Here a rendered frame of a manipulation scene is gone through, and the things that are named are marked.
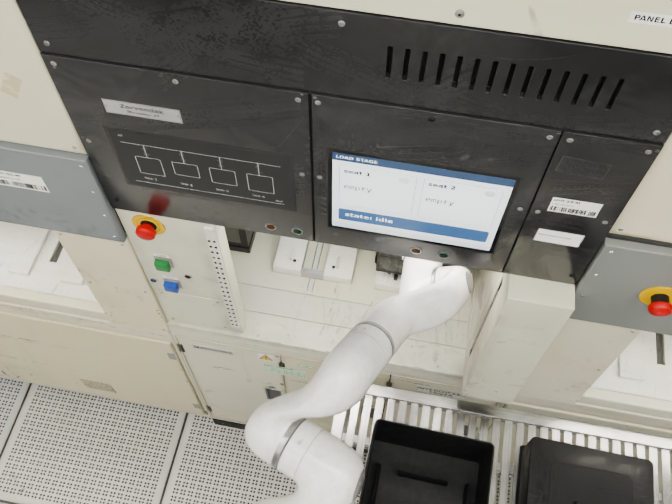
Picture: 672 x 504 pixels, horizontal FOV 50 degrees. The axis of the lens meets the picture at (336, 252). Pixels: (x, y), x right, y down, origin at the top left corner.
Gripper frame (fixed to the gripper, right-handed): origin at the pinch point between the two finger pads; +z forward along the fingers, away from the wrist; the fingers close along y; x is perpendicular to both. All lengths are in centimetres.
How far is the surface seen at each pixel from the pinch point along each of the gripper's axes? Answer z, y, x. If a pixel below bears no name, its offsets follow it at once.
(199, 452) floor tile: -40, -63, -120
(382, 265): -8.3, -9.0, -22.0
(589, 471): -47, 46, -33
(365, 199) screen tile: -29.5, -12.5, 37.1
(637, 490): -50, 57, -34
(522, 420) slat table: -34, 32, -44
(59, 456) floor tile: -50, -111, -120
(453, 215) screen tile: -29.6, 2.3, 36.5
